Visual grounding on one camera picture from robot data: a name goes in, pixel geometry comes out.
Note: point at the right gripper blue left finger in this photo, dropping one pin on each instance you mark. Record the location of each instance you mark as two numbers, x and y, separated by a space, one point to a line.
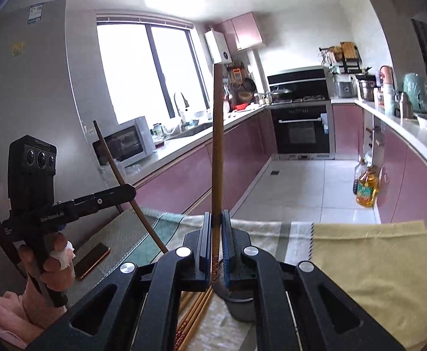
197 276

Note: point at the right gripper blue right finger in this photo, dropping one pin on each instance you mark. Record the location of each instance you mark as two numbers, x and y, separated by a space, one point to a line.
237 275

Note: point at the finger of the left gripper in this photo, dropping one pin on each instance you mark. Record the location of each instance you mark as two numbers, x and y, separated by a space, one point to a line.
107 198

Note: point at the black mesh utensil holder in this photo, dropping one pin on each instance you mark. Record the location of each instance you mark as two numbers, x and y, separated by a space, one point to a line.
239 304

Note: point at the wooden chopstick red floral end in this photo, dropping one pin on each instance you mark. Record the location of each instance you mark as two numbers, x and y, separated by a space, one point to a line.
191 319

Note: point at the brown wooden chopstick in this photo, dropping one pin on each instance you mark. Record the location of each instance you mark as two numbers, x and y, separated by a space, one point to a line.
217 167

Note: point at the pink sleeve forearm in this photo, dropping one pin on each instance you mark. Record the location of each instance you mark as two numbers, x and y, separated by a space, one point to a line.
16 326

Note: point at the kitchen window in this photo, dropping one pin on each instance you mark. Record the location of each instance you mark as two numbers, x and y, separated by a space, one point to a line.
151 70

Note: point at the pink lower kitchen cabinets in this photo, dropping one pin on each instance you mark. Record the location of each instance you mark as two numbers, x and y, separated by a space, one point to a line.
259 185

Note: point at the person's left hand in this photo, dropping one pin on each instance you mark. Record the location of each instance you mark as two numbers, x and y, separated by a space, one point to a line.
58 277

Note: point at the patterned beige green tablecloth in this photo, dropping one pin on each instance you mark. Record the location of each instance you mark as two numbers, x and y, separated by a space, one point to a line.
136 308

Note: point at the white microwave oven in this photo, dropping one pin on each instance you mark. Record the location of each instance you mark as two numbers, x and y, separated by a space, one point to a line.
129 142

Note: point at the black smartphone with copper edge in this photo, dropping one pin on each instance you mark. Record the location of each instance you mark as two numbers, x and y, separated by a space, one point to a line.
91 260

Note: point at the black built-in oven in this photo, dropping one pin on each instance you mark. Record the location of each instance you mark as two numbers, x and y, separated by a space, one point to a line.
304 130

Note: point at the yellow cooking oil bottle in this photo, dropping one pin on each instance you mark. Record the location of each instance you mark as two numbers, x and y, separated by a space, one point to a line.
367 188

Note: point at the yellow cloth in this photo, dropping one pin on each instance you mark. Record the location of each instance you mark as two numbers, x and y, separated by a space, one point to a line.
383 267

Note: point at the black range hood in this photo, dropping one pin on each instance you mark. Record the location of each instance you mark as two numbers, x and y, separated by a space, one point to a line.
299 84

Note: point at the white water heater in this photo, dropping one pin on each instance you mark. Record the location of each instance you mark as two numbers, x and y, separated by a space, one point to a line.
218 47

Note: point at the steel cooking pot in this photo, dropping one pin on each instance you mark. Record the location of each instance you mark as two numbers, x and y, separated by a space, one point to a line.
366 87

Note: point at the teal kettle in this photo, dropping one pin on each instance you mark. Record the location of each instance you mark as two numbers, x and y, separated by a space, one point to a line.
416 89

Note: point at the pink wall cabinet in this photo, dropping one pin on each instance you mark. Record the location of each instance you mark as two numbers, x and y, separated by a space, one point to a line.
241 32

